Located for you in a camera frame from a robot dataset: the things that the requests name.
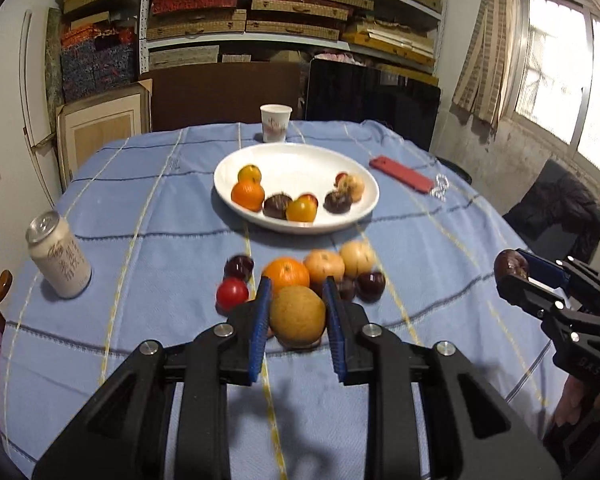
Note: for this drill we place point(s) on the beige round pear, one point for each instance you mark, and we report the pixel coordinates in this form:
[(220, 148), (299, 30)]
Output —
[(324, 265), (357, 187), (357, 257)]

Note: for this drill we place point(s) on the green mottled board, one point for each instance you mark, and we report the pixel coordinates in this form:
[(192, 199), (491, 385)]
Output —
[(53, 60)]

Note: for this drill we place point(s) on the white metal shelf rack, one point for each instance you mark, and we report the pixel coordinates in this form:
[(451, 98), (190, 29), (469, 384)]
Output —
[(143, 20)]

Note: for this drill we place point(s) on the dark brown water chestnut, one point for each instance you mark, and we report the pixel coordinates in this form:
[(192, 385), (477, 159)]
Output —
[(277, 206), (510, 262), (337, 201)]

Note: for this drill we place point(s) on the white paper cup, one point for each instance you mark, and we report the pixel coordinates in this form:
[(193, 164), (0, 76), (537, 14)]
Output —
[(275, 122)]

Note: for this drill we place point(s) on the white round plate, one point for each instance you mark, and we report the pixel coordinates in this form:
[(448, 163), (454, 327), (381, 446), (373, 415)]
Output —
[(300, 165)]

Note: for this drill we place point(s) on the black chair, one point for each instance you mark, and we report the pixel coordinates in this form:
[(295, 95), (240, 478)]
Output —
[(547, 170)]

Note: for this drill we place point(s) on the orange mandarin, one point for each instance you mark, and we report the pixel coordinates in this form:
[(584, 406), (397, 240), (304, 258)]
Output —
[(247, 196), (287, 272)]

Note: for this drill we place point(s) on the dark red plum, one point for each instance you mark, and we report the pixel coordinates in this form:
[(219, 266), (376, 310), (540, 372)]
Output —
[(370, 286), (239, 266)]

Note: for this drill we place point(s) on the bright window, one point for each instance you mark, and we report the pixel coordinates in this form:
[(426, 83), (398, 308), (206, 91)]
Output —
[(550, 60)]

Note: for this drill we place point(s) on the pink floral cloth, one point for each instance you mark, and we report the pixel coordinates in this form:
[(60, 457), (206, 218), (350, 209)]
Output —
[(335, 56)]

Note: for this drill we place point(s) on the person's right hand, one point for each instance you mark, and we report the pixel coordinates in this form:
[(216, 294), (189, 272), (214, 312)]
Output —
[(575, 402)]

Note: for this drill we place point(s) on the stack of dark blue boxes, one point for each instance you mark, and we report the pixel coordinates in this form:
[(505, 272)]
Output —
[(95, 72)]

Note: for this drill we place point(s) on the black flat monitor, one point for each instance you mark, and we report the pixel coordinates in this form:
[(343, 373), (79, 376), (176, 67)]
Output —
[(370, 100)]

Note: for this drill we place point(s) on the stack of yellow flat boxes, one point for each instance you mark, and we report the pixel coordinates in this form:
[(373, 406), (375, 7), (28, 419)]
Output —
[(390, 45)]

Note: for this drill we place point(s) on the pale wooden picture frame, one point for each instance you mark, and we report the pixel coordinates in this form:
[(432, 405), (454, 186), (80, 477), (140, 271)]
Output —
[(100, 130)]

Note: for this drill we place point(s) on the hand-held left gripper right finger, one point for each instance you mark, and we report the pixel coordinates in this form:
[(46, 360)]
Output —
[(336, 345)]

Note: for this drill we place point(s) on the black round stool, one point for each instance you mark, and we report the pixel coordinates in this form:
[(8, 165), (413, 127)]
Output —
[(457, 170)]

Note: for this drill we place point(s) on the white drink can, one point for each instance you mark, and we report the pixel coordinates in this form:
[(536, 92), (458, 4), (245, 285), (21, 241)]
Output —
[(60, 260)]

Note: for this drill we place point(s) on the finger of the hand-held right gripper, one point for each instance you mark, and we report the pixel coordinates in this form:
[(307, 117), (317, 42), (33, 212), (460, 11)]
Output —
[(522, 290), (547, 270)]

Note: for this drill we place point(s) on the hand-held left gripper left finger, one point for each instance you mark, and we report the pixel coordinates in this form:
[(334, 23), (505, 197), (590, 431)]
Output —
[(260, 340)]

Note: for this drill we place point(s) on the white narrow board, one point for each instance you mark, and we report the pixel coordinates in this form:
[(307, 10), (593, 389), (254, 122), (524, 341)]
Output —
[(30, 85)]

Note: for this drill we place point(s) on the black jacket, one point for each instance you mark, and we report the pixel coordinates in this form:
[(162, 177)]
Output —
[(565, 210)]

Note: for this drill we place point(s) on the brown cardboard sheet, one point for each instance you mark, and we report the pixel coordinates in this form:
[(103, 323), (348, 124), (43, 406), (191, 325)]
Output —
[(220, 95)]

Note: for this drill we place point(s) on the grey woven box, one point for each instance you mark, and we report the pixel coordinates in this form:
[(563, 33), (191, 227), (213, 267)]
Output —
[(182, 56)]

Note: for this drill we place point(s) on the red phone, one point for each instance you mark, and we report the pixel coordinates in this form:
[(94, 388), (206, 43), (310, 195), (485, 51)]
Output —
[(400, 174)]

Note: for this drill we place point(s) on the beige checked curtain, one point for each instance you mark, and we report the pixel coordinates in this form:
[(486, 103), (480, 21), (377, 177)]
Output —
[(485, 60)]

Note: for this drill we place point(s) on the large tan speckled pear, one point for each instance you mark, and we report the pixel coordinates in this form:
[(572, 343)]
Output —
[(297, 316)]

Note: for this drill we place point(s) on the small yellow-orange citrus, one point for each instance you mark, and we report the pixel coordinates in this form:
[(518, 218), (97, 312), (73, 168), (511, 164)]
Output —
[(250, 173), (300, 211)]

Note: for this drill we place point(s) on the stack of orange-red boxes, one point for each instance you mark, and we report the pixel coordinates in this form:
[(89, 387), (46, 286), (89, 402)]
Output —
[(80, 37)]

